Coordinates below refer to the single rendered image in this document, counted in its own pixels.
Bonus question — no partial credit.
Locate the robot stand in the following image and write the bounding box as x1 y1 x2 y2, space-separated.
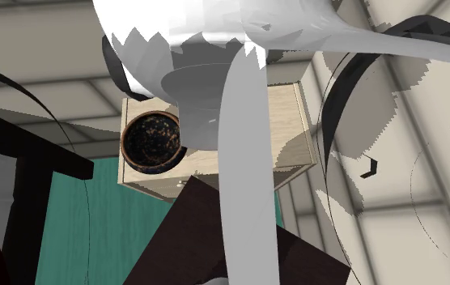
122 175 352 285

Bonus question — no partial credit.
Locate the light wood bedside cabinet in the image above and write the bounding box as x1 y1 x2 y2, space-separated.
117 81 320 204

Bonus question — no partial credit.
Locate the black speckled bowl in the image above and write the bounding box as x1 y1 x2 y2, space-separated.
120 110 189 175

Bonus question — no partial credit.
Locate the black table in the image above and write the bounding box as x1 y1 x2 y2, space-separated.
0 111 95 285

